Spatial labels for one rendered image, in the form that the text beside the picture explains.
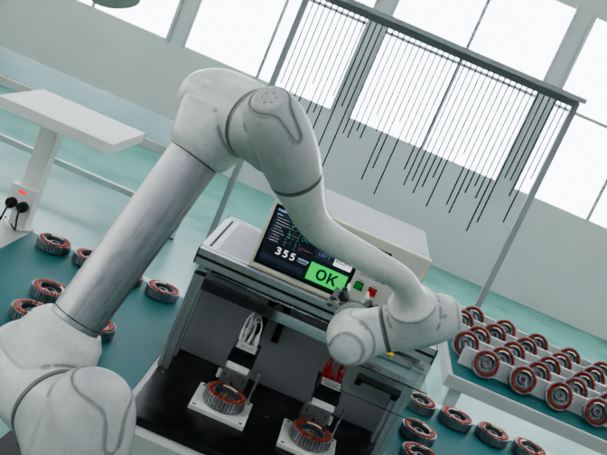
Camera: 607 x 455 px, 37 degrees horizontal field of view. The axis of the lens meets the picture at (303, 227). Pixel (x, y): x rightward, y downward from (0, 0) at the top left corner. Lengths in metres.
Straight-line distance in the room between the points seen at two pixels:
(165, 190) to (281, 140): 0.25
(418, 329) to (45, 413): 0.77
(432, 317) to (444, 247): 6.90
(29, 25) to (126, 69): 1.02
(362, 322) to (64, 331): 0.63
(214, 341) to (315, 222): 0.99
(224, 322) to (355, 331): 0.76
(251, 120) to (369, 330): 0.59
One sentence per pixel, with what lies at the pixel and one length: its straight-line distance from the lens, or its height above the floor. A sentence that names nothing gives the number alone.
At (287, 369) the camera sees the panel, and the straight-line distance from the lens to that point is 2.57.
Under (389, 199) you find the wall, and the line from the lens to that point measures 8.67.
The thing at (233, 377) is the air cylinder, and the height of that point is 0.81.
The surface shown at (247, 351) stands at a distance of 2.36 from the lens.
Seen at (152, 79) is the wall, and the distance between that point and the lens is 8.86.
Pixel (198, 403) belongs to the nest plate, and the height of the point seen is 0.78.
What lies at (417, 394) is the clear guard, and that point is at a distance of 2.19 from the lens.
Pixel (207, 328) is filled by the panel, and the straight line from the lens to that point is 2.57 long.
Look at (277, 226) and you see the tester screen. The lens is 2.34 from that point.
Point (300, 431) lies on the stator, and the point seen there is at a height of 0.82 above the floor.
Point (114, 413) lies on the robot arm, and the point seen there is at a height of 1.07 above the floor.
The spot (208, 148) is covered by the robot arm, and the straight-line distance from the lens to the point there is 1.62.
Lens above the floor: 1.79
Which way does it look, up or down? 13 degrees down
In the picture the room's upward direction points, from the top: 23 degrees clockwise
